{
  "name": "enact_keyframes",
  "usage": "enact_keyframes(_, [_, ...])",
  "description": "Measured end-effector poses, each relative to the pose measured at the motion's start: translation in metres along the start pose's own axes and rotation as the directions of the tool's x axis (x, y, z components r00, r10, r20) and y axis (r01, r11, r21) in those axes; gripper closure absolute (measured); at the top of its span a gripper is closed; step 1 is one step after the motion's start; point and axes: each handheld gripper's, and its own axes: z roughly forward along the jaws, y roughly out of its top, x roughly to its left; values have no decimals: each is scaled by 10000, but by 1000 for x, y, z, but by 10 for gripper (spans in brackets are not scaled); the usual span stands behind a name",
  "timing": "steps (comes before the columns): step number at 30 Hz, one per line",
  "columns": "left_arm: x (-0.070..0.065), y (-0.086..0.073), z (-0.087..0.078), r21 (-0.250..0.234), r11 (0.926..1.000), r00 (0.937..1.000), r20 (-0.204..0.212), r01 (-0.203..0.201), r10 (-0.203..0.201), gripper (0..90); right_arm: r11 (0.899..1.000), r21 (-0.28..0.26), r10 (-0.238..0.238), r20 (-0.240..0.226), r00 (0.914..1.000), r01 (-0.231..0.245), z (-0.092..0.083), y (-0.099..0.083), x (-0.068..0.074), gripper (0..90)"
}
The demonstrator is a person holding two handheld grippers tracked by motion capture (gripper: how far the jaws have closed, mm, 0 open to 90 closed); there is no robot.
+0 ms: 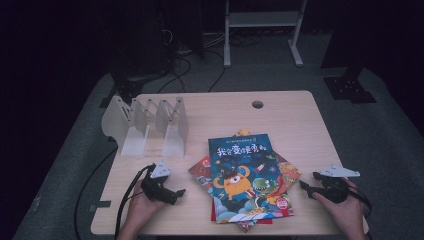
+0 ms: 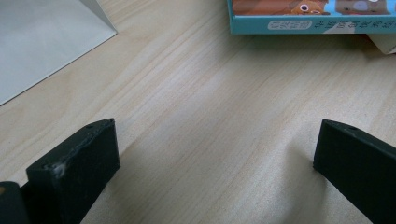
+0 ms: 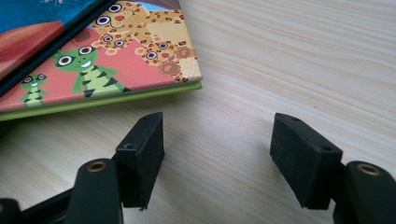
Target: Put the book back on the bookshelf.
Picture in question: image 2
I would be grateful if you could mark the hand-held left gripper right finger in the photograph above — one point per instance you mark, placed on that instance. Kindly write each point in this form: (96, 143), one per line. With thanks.
(361, 174)

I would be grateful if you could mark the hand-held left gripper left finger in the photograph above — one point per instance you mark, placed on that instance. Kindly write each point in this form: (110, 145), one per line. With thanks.
(74, 174)

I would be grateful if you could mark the colourful monster picture book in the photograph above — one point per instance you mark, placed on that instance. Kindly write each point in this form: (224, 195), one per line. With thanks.
(311, 18)

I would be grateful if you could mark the red picture book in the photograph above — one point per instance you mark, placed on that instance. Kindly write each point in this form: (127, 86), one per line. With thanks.
(386, 43)

